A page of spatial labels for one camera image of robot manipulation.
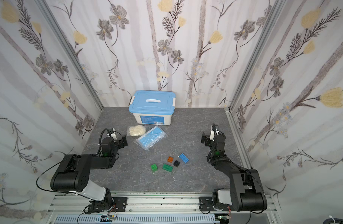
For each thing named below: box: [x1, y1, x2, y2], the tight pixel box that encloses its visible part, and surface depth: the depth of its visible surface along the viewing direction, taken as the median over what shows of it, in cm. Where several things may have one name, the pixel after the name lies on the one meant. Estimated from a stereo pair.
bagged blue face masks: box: [133, 125, 169, 151], surface depth 102 cm
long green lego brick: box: [162, 163, 174, 173], surface depth 89 cm
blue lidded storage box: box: [128, 89, 176, 126], surface depth 103 cm
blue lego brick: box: [178, 153, 190, 164], surface depth 92 cm
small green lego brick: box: [150, 163, 158, 173], surface depth 86 cm
